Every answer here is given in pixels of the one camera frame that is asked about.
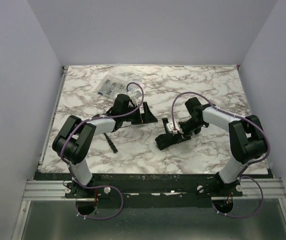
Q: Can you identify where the dark green folding umbrella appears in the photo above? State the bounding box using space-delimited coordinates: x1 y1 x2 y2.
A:
154 118 196 151

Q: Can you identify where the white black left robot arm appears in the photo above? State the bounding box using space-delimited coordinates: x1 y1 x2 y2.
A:
52 94 158 188

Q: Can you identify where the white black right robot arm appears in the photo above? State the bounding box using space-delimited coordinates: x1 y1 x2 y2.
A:
167 96 271 185

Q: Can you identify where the black rubber mallet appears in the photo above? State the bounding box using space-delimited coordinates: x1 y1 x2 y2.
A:
104 133 118 154

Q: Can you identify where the clear plastic screw organizer box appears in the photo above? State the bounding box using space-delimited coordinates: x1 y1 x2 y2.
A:
95 75 129 100

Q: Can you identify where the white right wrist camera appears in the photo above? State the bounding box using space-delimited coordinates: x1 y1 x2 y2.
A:
165 121 184 134

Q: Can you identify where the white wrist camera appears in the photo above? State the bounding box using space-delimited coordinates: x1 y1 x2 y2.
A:
128 90 142 106
165 121 184 134

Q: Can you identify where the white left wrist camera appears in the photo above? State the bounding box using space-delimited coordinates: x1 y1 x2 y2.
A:
128 90 142 106

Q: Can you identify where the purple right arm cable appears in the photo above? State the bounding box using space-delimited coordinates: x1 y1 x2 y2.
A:
170 91 271 181

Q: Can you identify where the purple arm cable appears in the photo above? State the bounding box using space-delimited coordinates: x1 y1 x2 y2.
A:
59 81 145 188
170 91 271 181

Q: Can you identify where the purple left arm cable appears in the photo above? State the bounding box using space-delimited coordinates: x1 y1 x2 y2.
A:
59 81 145 188

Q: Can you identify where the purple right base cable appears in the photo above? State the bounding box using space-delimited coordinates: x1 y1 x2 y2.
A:
212 175 264 219

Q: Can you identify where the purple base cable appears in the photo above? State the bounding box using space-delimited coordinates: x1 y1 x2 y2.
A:
212 175 264 219
74 184 125 221

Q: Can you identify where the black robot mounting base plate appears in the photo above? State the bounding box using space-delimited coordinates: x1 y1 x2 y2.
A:
34 171 244 210

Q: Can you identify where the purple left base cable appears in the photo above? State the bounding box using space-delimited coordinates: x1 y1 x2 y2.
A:
74 184 125 221

